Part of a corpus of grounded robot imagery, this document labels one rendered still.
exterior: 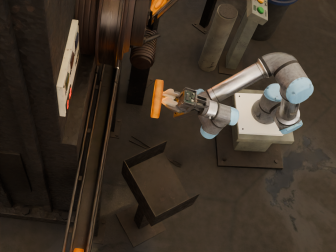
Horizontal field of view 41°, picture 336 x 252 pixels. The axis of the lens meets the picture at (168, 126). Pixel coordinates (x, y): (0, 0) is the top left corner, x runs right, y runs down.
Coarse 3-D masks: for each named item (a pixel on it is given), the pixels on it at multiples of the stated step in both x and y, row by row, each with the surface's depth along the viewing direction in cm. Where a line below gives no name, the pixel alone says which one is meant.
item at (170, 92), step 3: (168, 90) 182; (171, 90) 182; (162, 93) 184; (165, 93) 184; (168, 93) 184; (171, 93) 184; (174, 93) 184; (162, 96) 184; (165, 96) 184; (171, 96) 185; (174, 96) 186
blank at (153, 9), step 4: (152, 0) 219; (156, 0) 221; (160, 0) 229; (164, 0) 230; (152, 4) 221; (156, 4) 229; (160, 4) 229; (152, 8) 224; (156, 8) 228; (152, 12) 227
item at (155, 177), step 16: (160, 144) 188; (128, 160) 184; (144, 160) 195; (160, 160) 196; (128, 176) 185; (144, 176) 192; (160, 176) 194; (176, 176) 195; (144, 192) 189; (160, 192) 191; (176, 192) 192; (128, 208) 246; (144, 208) 182; (160, 208) 188; (176, 208) 181; (128, 224) 242; (144, 224) 239; (160, 224) 245; (144, 240) 239
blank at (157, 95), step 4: (156, 80) 182; (160, 80) 182; (156, 84) 179; (160, 84) 180; (156, 88) 178; (160, 88) 178; (156, 92) 178; (160, 92) 178; (156, 96) 177; (160, 96) 178; (152, 100) 188; (156, 100) 177; (160, 100) 178; (152, 104) 179; (156, 104) 178; (160, 104) 178; (152, 108) 179; (156, 108) 179; (152, 112) 180; (156, 112) 180; (152, 116) 183; (156, 116) 182
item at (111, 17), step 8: (104, 0) 145; (112, 0) 145; (120, 0) 145; (104, 8) 146; (112, 8) 146; (120, 8) 145; (104, 16) 147; (112, 16) 147; (120, 16) 146; (104, 24) 148; (112, 24) 148; (104, 32) 150; (112, 32) 150; (104, 40) 152; (112, 40) 152; (104, 48) 155; (112, 48) 155; (104, 56) 159; (112, 56) 159; (112, 64) 167
